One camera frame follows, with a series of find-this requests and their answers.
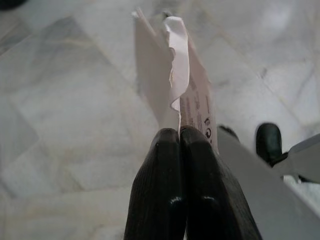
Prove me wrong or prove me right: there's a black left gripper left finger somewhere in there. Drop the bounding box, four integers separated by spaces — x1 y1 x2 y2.
124 127 187 240

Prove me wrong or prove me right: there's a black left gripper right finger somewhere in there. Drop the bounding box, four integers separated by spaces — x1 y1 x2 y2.
179 125 264 240

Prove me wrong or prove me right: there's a torn white printed paper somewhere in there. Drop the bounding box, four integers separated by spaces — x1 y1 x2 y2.
131 6 221 156

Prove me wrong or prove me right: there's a black rounded object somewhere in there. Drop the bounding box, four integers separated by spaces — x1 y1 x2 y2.
255 122 289 167

